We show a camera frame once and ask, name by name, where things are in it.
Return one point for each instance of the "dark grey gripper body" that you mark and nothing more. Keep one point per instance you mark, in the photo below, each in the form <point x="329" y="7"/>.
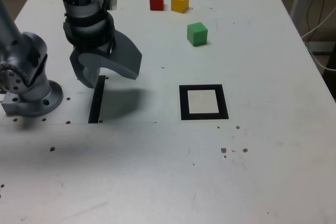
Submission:
<point x="103" y="48"/>

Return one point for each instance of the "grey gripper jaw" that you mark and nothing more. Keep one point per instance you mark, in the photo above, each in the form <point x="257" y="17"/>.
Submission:
<point x="126" y="56"/>
<point x="86" y="75"/>

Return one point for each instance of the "red cube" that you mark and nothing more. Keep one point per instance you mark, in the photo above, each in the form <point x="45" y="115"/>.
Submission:
<point x="157" y="1"/>

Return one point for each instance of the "green cube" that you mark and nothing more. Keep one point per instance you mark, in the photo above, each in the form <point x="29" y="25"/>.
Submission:
<point x="197" y="35"/>

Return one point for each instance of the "yellow cube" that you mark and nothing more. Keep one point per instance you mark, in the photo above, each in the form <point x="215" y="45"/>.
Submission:
<point x="179" y="3"/>

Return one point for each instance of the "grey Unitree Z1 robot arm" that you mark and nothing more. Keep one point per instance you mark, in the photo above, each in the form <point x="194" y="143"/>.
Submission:
<point x="26" y="51"/>

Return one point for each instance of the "black tape square outline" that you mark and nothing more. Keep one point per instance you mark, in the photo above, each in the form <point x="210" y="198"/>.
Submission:
<point x="183" y="103"/>

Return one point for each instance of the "black tape strip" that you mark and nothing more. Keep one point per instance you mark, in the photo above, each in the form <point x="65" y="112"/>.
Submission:
<point x="96" y="100"/>

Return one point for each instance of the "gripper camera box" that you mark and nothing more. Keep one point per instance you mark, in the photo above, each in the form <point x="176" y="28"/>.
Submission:
<point x="113" y="2"/>

